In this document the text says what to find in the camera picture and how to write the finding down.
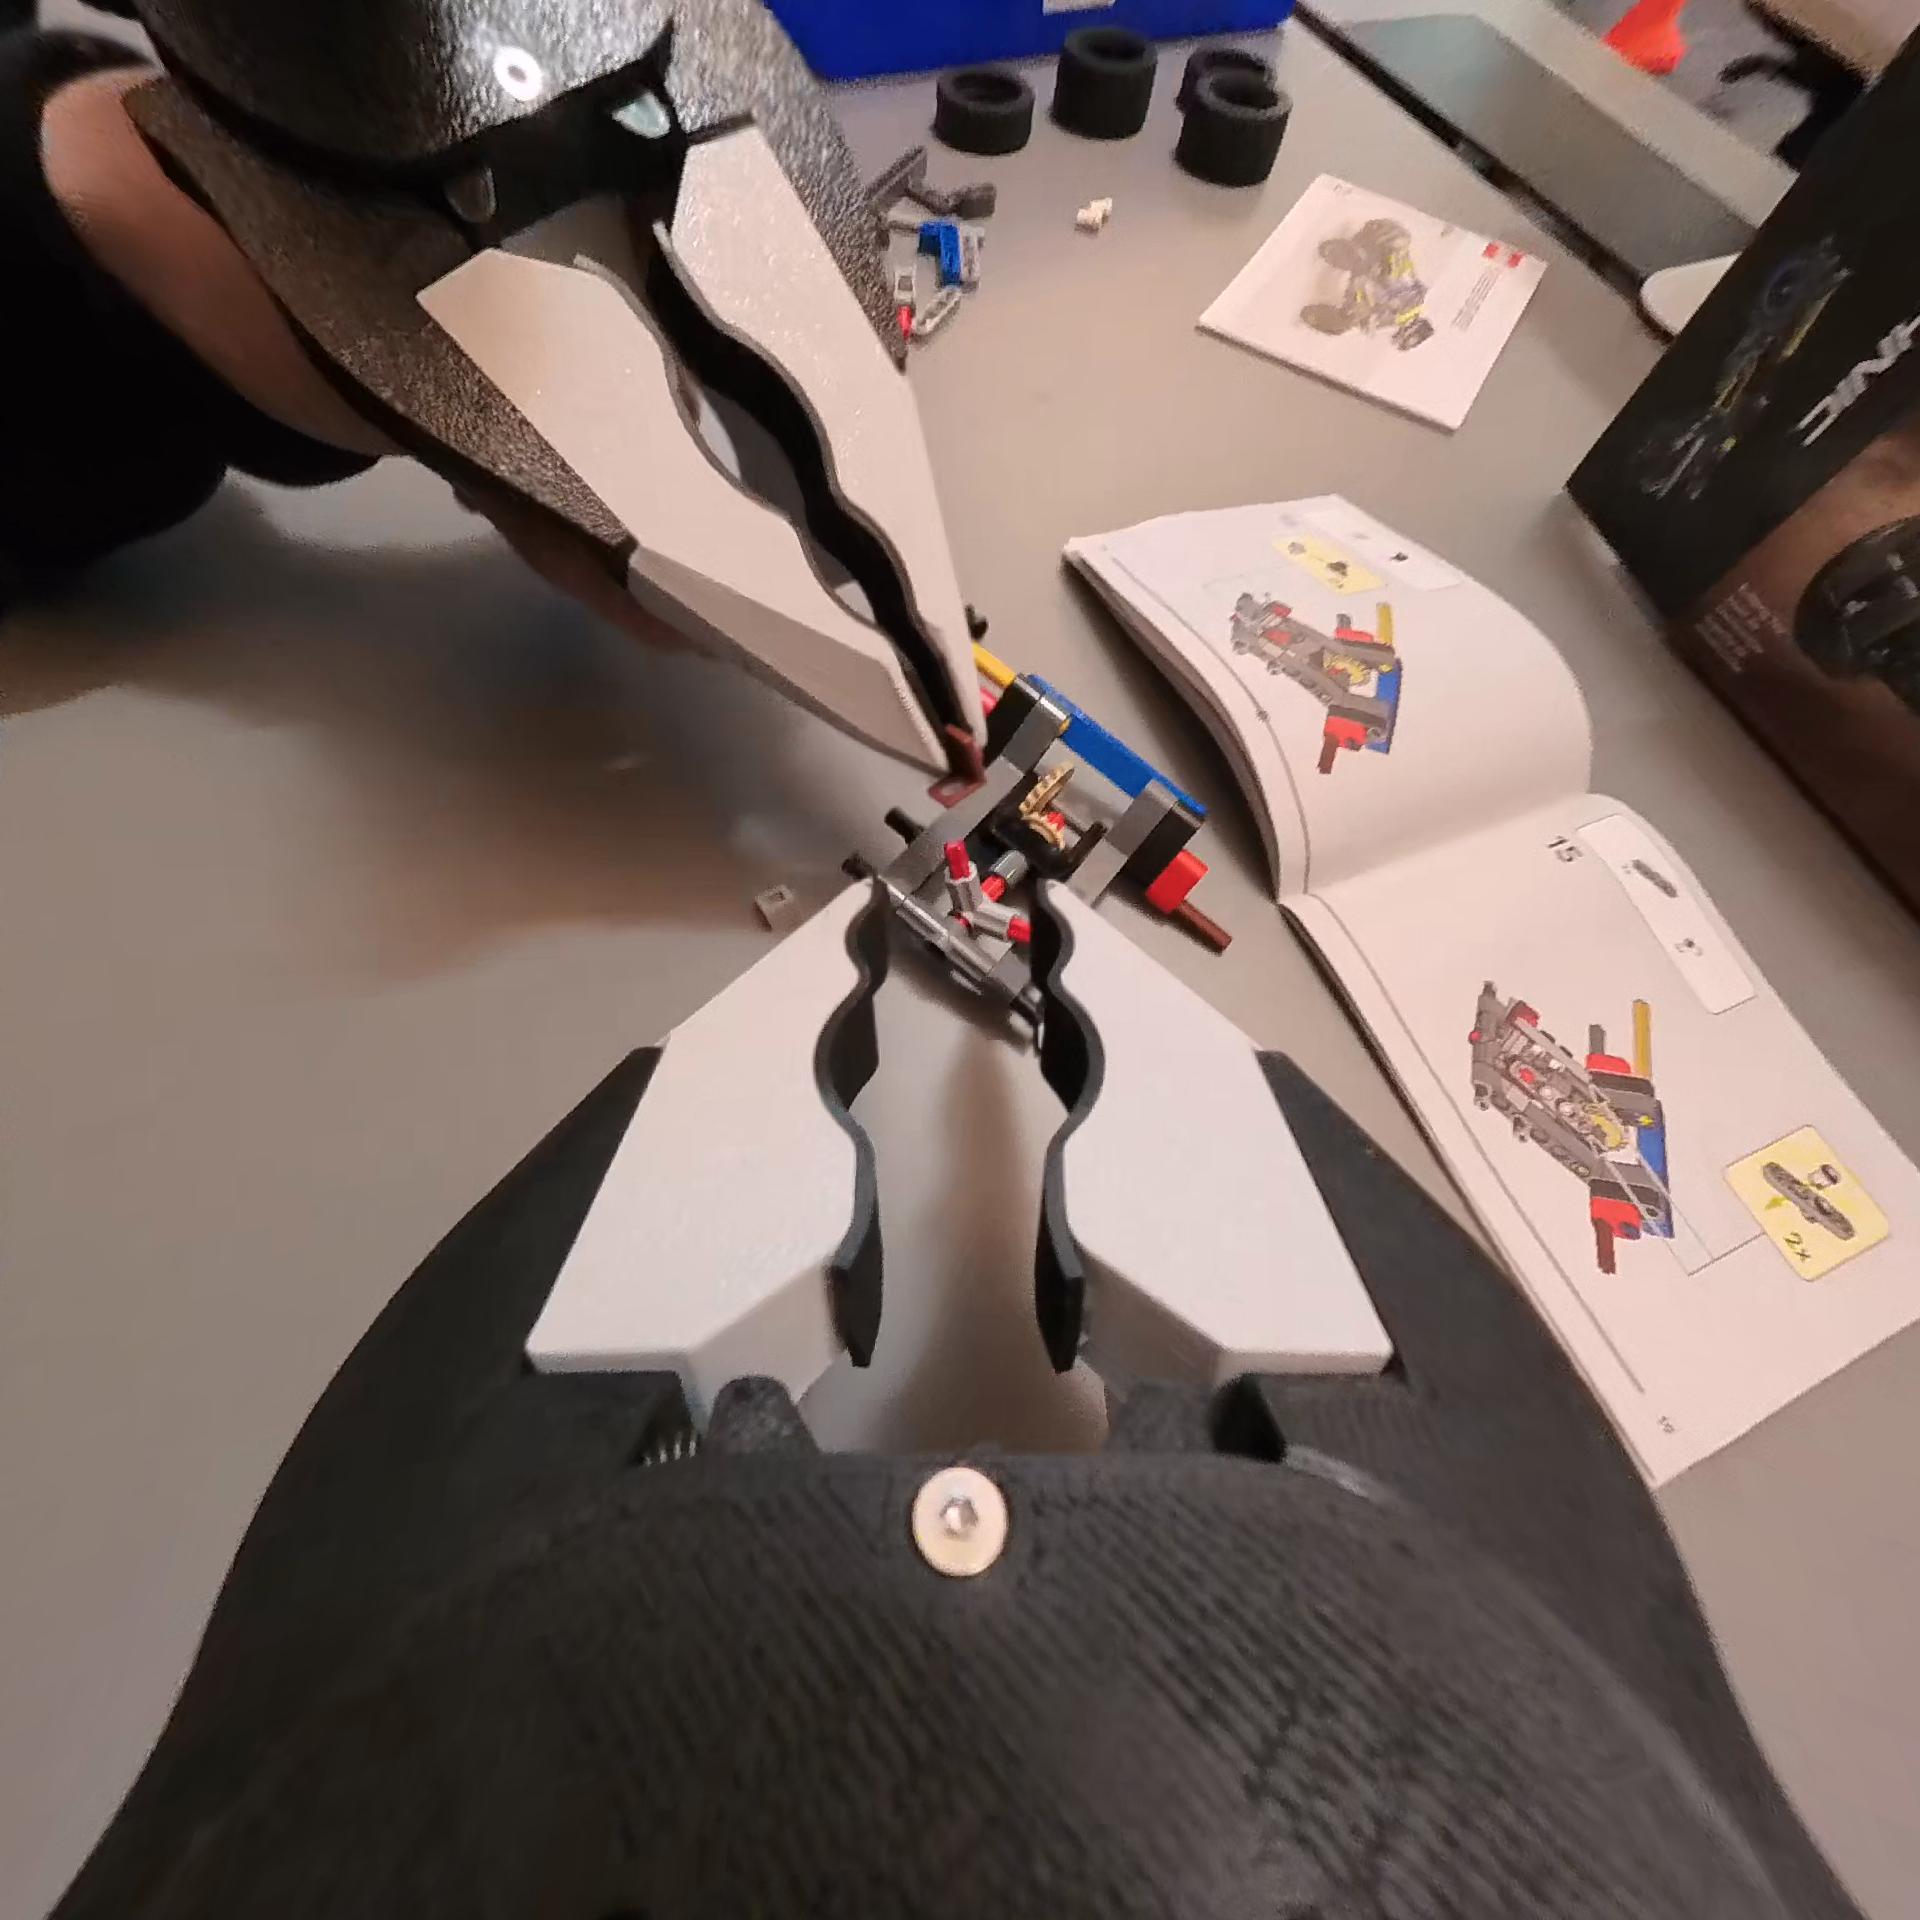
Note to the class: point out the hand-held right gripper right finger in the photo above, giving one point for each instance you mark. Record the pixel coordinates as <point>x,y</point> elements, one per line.
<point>1201,1200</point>

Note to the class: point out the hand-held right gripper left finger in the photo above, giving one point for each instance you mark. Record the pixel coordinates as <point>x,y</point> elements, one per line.
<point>704,1200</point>

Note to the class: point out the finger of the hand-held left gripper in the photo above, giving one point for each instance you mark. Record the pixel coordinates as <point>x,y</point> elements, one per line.
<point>601,404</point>
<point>810,330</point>

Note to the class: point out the grey lego chassis assembly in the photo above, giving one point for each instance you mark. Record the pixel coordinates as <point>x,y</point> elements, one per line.
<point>1103,819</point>

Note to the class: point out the dark red lego piece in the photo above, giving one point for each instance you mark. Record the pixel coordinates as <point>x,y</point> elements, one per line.
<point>957,777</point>

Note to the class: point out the person's left forearm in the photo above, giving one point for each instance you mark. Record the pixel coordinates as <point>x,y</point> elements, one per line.
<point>75,450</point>

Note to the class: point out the pile of small lego pieces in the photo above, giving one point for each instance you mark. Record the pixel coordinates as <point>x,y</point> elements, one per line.
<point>930,249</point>

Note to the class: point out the black rubber lego tire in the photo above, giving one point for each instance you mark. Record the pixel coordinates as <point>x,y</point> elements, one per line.
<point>1104,83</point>
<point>1232,133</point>
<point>1222,63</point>
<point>984,108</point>

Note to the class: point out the small grey lego piece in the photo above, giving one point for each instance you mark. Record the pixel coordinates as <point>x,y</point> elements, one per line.
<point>772,907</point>

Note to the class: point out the small beige lego piece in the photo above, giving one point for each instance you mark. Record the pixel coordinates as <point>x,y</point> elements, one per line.
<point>1096,215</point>

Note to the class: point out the black lego box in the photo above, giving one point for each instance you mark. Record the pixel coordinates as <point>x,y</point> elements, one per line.
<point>1784,450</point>

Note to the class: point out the person's left hand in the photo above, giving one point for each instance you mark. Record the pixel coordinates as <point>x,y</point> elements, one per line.
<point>165,271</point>

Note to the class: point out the blue plastic bin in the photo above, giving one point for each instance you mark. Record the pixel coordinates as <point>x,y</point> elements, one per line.
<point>960,39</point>

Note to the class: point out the open instruction booklet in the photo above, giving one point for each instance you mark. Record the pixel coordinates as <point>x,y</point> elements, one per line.
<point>1500,930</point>

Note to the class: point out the small instruction leaflet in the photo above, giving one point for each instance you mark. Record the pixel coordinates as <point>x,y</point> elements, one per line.
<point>1372,300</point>

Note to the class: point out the dark grey flat board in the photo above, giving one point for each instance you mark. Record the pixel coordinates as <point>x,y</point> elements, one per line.
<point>1545,121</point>

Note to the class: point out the white rounded object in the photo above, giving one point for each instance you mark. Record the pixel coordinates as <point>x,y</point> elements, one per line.
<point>1688,297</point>

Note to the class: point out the orange cone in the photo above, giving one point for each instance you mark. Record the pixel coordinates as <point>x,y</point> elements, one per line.
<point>1650,33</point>

